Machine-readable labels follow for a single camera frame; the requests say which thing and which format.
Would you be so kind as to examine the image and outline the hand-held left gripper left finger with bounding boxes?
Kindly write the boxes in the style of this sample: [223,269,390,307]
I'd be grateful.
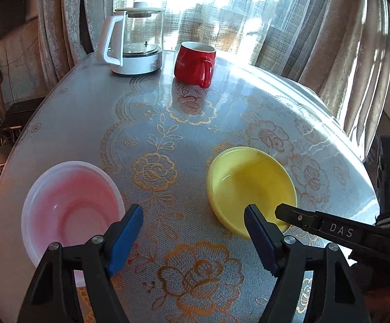
[16,203,144,323]

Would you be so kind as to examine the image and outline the beige velvet curtain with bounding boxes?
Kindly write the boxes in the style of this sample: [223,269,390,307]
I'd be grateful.
[35,0,121,85]
[279,0,390,162]

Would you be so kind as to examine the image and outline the red mug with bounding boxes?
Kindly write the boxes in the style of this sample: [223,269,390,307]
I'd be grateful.
[174,41,216,89]

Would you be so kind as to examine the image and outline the white sheer curtain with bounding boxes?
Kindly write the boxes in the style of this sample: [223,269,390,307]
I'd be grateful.
[114,0,313,68]

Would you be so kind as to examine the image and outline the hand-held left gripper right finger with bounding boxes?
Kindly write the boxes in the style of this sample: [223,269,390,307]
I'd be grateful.
[244,205,372,323]

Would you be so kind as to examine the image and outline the red plastic bowl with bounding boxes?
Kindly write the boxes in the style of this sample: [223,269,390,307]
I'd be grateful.
[21,161,126,288]

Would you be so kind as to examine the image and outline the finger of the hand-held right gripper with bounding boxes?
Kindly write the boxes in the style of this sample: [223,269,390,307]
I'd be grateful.
[274,203,377,259]

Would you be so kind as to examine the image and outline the black box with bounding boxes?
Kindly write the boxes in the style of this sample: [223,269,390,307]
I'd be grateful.
[5,97,46,128]

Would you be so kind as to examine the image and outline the glass kettle with white handle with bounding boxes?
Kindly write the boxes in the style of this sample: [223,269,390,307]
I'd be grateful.
[96,2,166,75]

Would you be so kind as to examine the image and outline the yellow bowl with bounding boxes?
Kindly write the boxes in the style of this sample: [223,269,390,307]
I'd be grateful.
[206,146,297,241]

